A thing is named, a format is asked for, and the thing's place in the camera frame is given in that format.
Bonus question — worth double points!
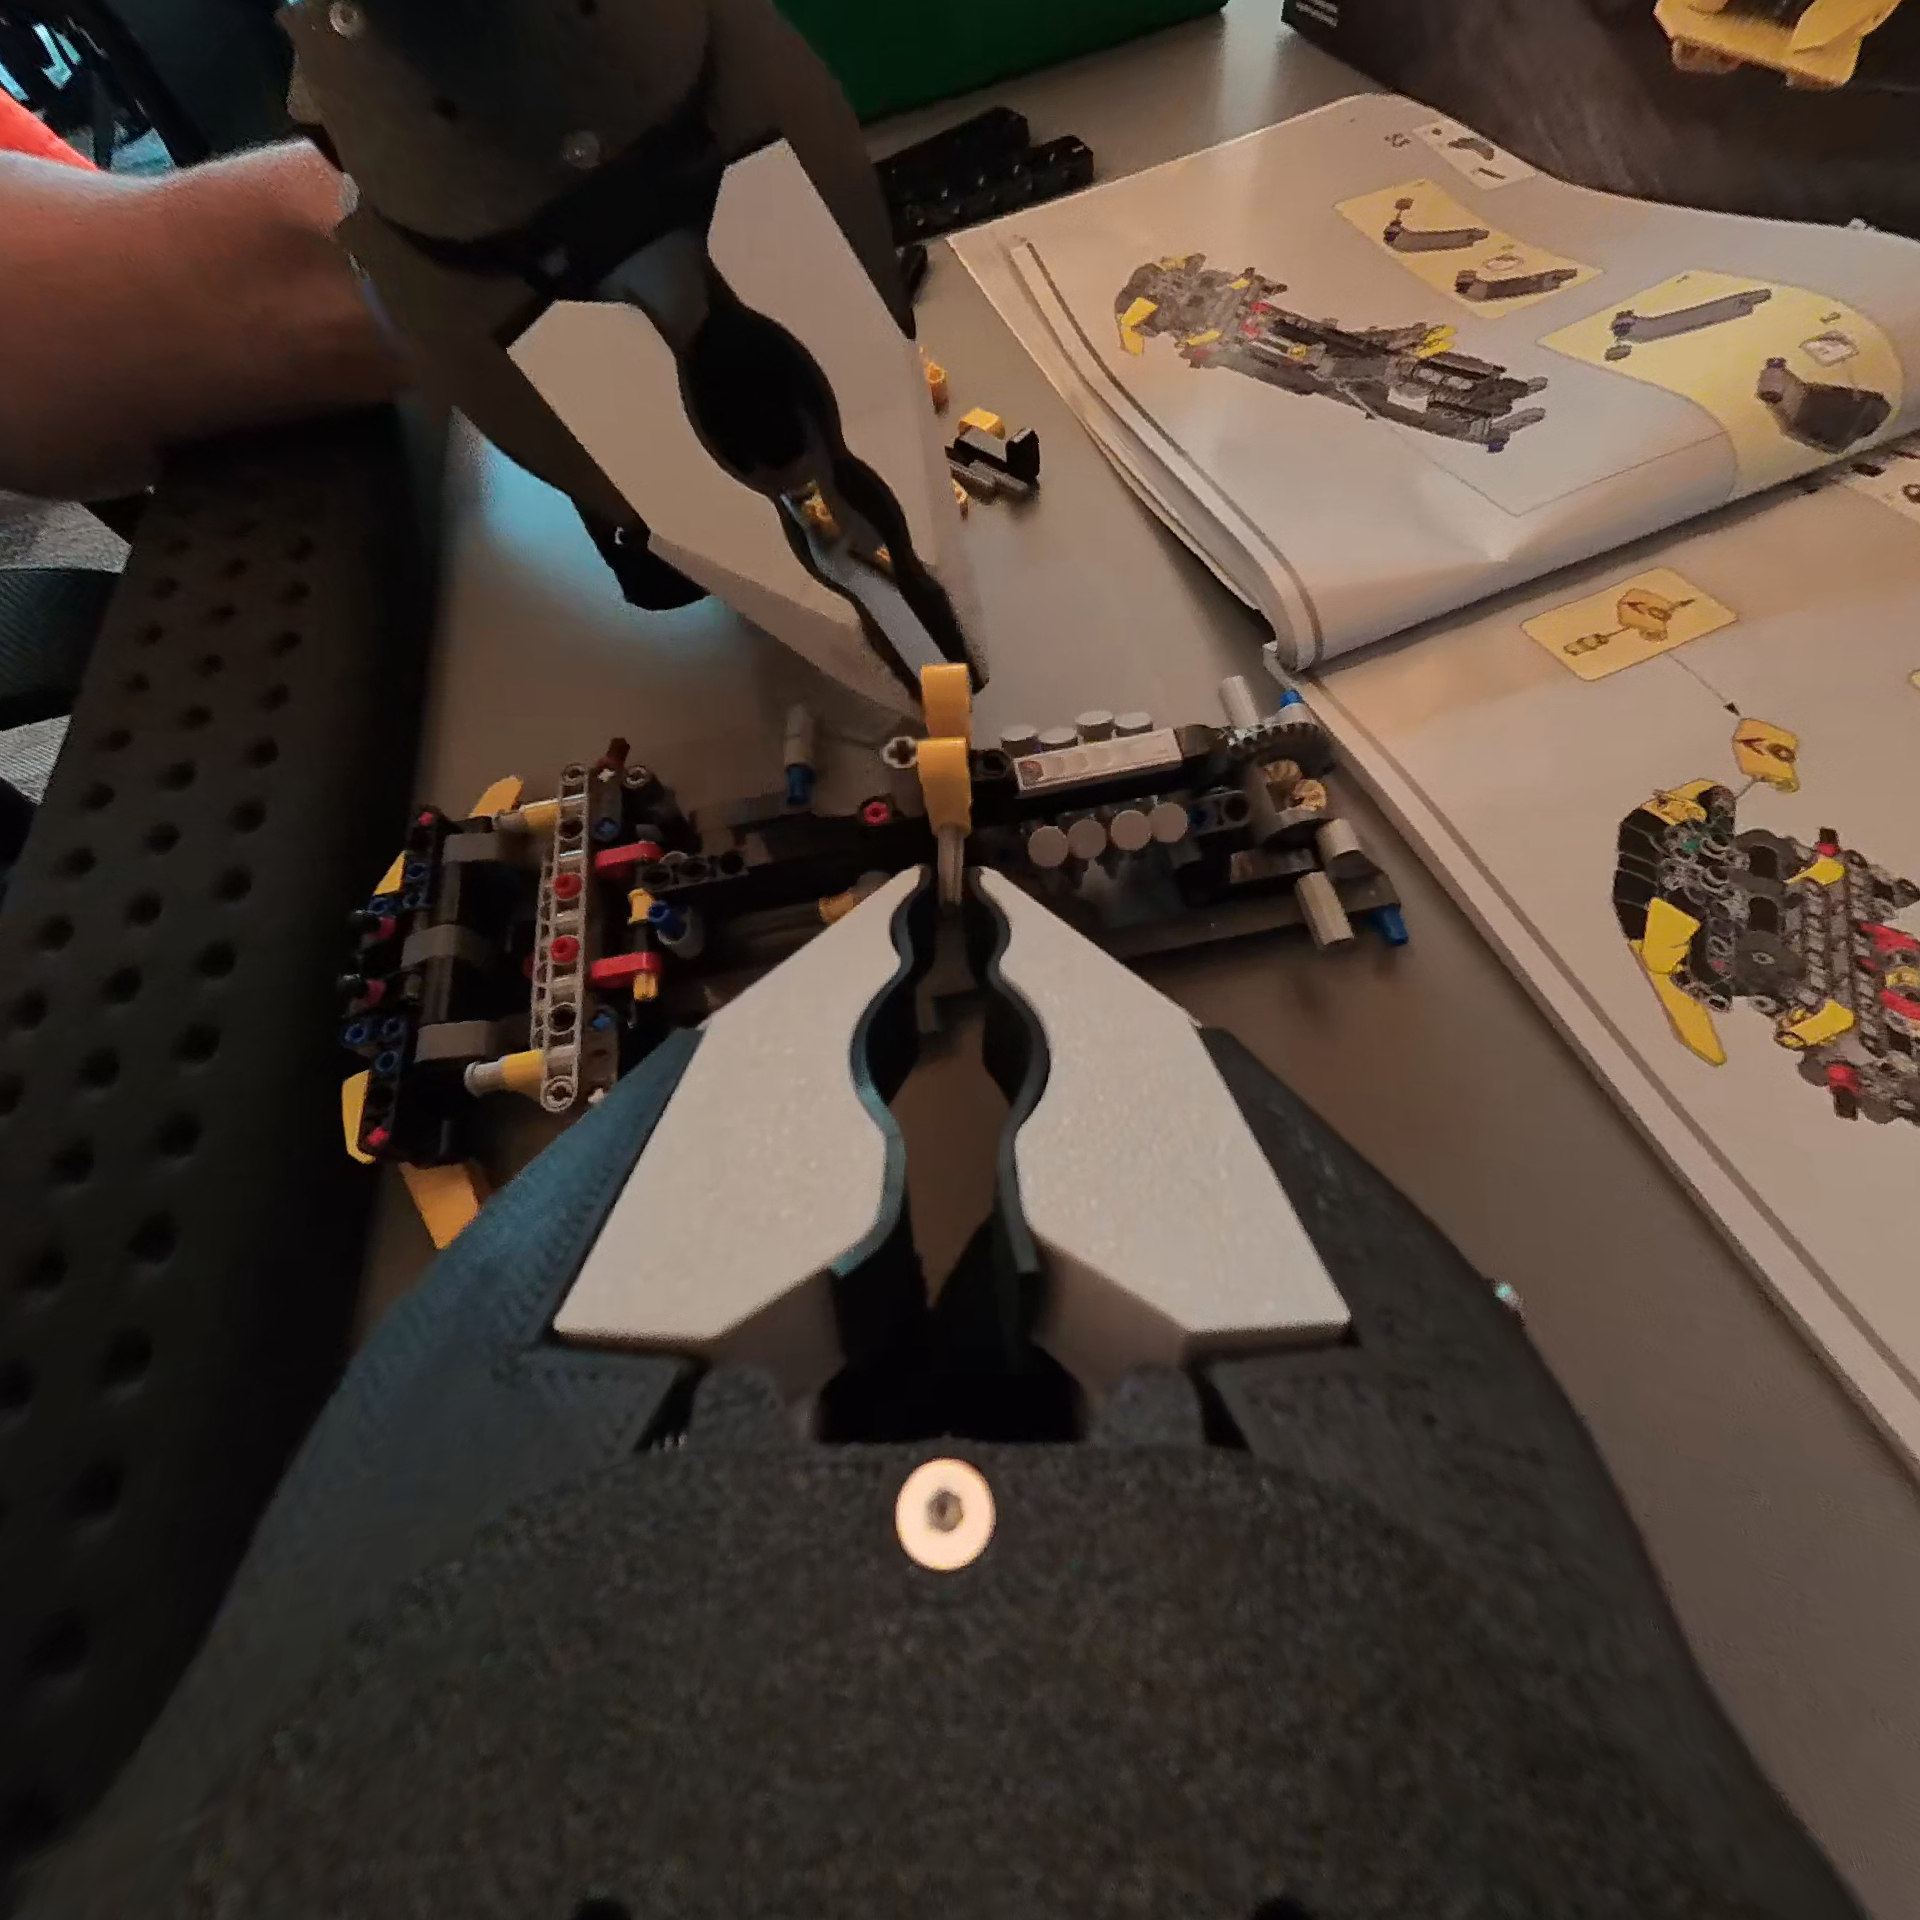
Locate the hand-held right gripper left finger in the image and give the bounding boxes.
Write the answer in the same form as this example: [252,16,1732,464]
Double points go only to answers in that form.
[551,867,921,1443]

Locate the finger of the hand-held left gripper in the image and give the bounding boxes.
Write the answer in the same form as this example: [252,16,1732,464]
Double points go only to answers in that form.
[701,139,993,695]
[503,296,939,723]

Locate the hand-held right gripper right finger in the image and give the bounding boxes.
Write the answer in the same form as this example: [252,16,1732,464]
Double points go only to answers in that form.
[967,872,1353,1443]

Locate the lego car chassis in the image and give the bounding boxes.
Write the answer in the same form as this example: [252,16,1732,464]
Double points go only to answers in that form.
[337,668,1413,1248]

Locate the person's left forearm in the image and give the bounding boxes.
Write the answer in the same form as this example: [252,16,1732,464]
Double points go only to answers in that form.
[0,142,413,505]

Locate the pile of yellow lego beams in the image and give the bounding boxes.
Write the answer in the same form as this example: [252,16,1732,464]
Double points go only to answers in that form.
[915,345,1044,519]

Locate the black lego beams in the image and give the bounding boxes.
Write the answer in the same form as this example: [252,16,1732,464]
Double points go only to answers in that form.
[870,108,1098,242]

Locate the lego set box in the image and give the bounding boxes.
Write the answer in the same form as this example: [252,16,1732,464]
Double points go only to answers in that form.
[1283,0,1920,242]

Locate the green plastic bin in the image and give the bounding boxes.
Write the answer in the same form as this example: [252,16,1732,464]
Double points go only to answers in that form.
[773,0,1233,121]

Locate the orange traffic cone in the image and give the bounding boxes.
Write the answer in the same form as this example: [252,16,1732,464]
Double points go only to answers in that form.
[0,82,98,174]

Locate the black dotted mat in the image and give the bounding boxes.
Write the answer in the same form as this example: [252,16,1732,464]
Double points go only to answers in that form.
[0,404,453,1878]

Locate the open instruction booklet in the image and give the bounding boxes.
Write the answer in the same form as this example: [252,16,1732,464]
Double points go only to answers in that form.
[945,94,1920,1472]

